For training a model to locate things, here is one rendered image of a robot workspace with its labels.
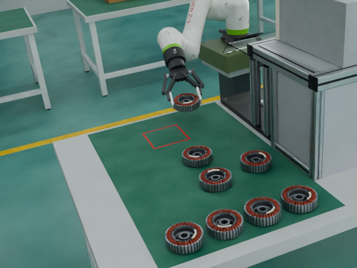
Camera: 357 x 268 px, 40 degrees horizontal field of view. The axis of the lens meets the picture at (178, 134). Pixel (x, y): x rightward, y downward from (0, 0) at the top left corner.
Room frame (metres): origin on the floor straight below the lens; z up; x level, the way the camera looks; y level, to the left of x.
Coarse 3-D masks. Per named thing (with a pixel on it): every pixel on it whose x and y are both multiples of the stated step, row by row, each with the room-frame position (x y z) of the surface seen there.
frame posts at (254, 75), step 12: (252, 60) 1.79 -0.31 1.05; (252, 72) 1.79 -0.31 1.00; (264, 72) 1.71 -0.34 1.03; (252, 84) 1.79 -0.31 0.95; (264, 84) 1.71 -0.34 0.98; (252, 96) 1.81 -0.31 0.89; (264, 96) 1.71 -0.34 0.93; (252, 108) 1.80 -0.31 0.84; (264, 108) 1.71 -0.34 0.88; (252, 120) 1.80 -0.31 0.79; (264, 120) 1.71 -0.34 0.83; (264, 132) 1.72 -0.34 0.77
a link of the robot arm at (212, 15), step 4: (212, 0) 2.72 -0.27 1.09; (216, 0) 2.74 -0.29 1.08; (212, 4) 2.72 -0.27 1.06; (216, 4) 2.72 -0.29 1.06; (212, 8) 2.72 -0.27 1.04; (216, 8) 2.72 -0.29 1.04; (208, 12) 2.73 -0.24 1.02; (212, 12) 2.73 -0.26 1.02; (216, 12) 2.71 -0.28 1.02; (208, 16) 2.75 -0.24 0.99; (212, 16) 2.74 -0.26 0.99; (216, 16) 2.72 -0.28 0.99; (216, 20) 2.76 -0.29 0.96
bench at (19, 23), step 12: (0, 12) 4.75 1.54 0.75; (12, 12) 4.69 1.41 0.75; (24, 12) 4.63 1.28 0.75; (0, 24) 4.24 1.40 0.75; (12, 24) 4.19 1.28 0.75; (24, 24) 4.14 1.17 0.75; (0, 36) 3.94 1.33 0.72; (12, 36) 3.97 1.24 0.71; (24, 36) 4.78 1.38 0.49; (36, 48) 4.05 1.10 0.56; (36, 60) 4.05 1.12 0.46; (36, 72) 4.08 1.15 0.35; (12, 96) 3.97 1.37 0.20; (24, 96) 4.00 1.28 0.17; (48, 108) 4.05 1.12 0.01
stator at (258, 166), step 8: (248, 152) 1.55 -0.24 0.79; (256, 152) 1.55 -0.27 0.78; (264, 152) 1.54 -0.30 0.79; (240, 160) 1.51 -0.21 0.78; (248, 160) 1.53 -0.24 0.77; (256, 160) 1.52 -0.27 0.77; (264, 160) 1.49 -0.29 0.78; (248, 168) 1.47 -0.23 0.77; (256, 168) 1.46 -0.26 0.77; (264, 168) 1.46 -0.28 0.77
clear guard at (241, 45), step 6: (258, 36) 2.04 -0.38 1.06; (264, 36) 2.03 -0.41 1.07; (270, 36) 2.02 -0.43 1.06; (234, 42) 1.99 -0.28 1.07; (240, 42) 1.98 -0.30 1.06; (246, 42) 1.97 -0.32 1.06; (252, 42) 1.96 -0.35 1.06; (228, 48) 2.02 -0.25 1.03; (234, 48) 2.04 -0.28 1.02; (240, 48) 1.90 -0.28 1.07; (246, 48) 1.89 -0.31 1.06
